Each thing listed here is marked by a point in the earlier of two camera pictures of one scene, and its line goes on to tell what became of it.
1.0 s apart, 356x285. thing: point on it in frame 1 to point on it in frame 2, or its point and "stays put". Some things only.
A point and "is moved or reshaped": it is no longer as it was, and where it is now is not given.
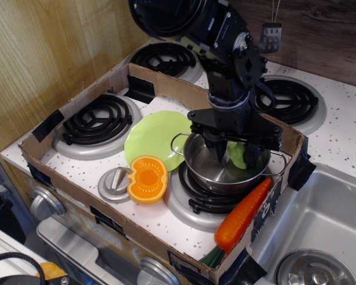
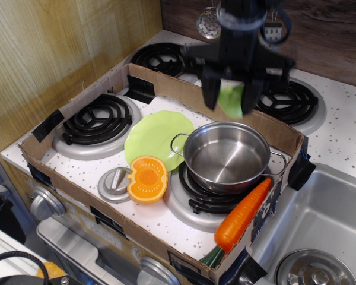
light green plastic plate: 161,134 stays put
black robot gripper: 236,122 to 239,54
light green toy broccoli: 236,153 is moved or reshaped
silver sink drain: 314,267 stays put
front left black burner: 105,127 stays put
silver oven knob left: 45,205 stays put
